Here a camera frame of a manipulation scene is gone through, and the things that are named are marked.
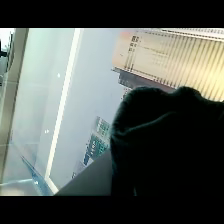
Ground blue jeans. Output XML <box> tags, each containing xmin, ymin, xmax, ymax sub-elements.
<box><xmin>109</xmin><ymin>85</ymin><xmax>224</xmax><ymax>197</ymax></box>

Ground silver frame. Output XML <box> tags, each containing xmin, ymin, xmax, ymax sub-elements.
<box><xmin>0</xmin><ymin>28</ymin><xmax>30</xmax><ymax>188</ymax></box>

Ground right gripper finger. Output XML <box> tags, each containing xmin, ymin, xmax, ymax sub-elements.
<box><xmin>54</xmin><ymin>148</ymin><xmax>113</xmax><ymax>197</ymax></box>

